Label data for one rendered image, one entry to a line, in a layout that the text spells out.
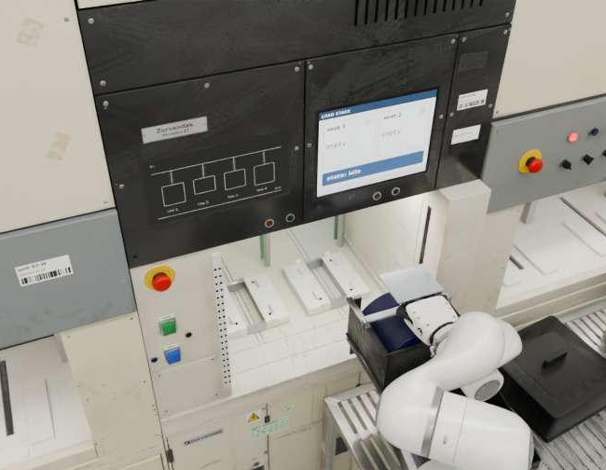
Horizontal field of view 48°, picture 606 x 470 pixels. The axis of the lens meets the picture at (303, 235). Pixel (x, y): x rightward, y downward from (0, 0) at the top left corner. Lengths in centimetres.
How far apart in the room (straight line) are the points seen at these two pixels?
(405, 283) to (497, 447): 68
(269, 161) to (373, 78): 27
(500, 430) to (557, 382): 105
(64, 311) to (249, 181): 47
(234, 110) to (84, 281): 47
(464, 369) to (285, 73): 65
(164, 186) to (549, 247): 150
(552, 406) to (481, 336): 94
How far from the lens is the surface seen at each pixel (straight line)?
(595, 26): 178
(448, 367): 105
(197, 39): 126
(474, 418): 102
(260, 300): 208
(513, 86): 169
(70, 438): 192
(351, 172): 153
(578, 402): 203
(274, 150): 141
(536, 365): 208
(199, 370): 177
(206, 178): 139
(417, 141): 158
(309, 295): 210
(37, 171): 131
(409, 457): 182
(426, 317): 154
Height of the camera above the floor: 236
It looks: 39 degrees down
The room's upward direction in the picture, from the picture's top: 1 degrees clockwise
